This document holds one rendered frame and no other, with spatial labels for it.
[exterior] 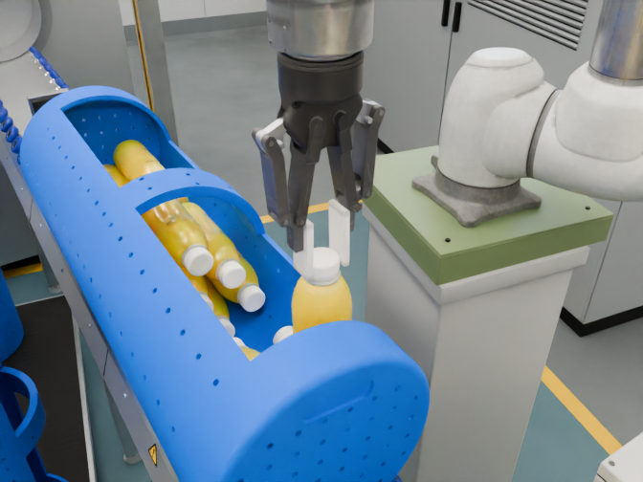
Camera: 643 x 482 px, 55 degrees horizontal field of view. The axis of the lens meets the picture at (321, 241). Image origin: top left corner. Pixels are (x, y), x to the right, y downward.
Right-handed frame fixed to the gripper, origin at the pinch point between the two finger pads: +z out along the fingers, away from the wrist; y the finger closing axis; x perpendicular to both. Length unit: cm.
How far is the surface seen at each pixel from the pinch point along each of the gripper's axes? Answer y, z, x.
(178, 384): 17.3, 12.2, -0.8
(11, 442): 38, 68, -56
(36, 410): 33, 68, -62
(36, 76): -1, 37, -179
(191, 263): 6.7, 14.6, -22.8
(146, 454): 19, 44, -19
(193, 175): 1.0, 7.2, -33.2
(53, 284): 14, 125, -185
